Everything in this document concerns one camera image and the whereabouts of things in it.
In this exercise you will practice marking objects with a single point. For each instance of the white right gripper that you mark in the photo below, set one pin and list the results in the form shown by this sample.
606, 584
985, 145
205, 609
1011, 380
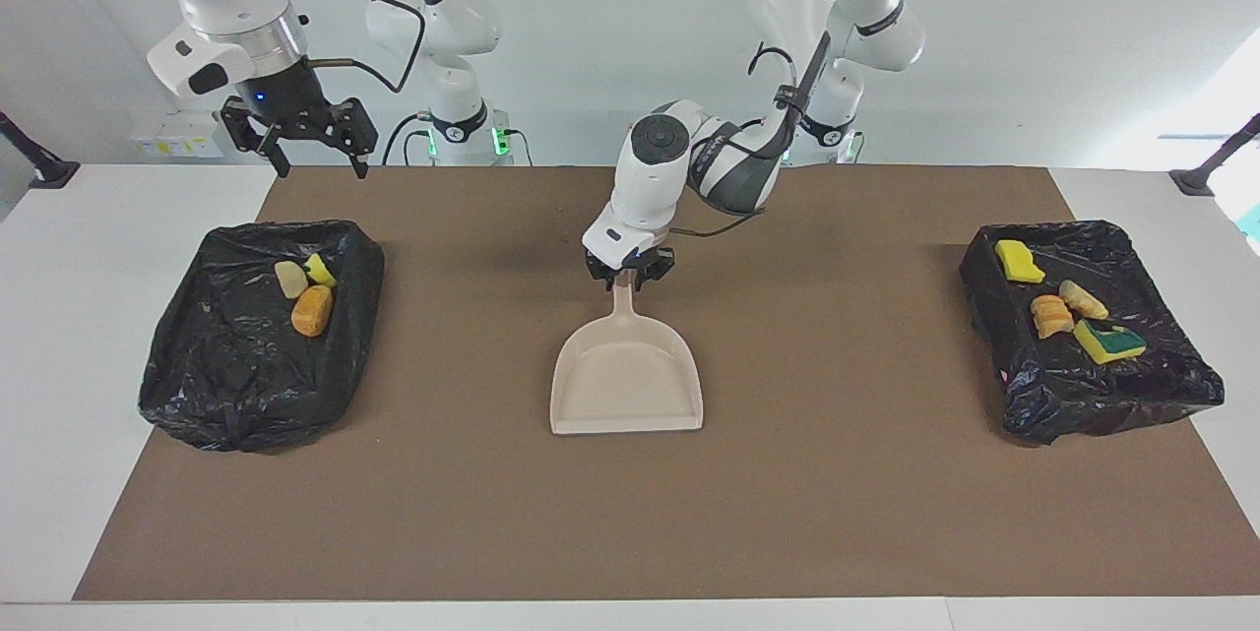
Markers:
285, 104

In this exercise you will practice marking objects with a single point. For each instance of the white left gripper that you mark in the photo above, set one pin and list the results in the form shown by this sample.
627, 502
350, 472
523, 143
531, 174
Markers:
630, 237

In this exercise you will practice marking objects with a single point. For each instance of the beige plastic dustpan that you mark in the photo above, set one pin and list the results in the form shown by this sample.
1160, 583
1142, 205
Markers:
625, 385

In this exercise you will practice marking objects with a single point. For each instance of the yellow sponge wedge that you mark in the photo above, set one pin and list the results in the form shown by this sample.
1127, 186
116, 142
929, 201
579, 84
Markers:
320, 271

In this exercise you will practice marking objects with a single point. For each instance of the beige layered sponge chunk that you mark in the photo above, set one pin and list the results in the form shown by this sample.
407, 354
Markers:
290, 280

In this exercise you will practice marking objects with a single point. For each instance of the orange-brown sponge lump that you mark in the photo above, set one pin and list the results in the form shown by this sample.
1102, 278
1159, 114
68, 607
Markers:
312, 311

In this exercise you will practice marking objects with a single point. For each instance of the notched yellow sponge piece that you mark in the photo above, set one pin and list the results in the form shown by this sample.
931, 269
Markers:
1019, 261

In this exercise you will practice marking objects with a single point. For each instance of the beige food piece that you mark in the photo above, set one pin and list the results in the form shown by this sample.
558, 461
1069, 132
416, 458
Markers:
1051, 316
1083, 299

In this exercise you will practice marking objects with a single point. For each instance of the green and yellow sponge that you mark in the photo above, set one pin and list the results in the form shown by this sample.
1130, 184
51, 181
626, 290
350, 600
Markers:
1110, 341

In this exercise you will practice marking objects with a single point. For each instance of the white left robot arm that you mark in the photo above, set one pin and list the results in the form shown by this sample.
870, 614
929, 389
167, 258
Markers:
650, 168

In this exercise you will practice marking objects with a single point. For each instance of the black bag-lined bin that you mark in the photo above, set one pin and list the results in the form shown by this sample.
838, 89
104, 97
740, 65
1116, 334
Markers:
1132, 395
226, 385

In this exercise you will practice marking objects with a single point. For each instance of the brown table mat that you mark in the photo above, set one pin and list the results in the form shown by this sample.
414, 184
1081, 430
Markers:
630, 513

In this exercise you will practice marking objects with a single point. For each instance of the black stand pole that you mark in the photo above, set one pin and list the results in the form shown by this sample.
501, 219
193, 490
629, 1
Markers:
54, 173
1196, 180

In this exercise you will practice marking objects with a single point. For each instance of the white wall box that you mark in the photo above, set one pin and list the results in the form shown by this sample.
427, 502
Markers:
167, 137

